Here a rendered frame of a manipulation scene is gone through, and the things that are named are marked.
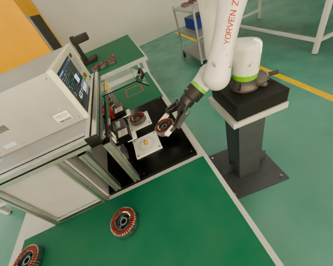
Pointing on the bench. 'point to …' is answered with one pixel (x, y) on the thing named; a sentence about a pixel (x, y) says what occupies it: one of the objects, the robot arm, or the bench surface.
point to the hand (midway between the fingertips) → (165, 126)
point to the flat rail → (107, 117)
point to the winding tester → (34, 102)
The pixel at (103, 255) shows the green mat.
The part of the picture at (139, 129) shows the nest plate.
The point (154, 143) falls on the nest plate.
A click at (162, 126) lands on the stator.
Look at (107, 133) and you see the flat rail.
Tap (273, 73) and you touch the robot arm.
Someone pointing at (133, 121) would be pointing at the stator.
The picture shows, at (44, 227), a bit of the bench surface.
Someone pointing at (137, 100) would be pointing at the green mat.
